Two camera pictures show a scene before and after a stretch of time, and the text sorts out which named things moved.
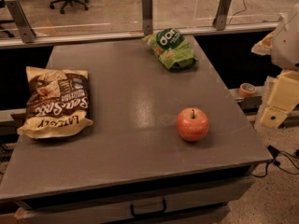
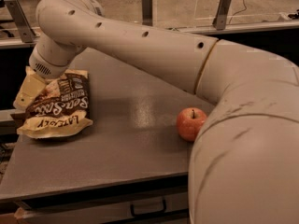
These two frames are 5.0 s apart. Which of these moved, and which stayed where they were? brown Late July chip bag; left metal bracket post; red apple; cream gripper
Moved: cream gripper
Stayed: left metal bracket post; red apple; brown Late July chip bag
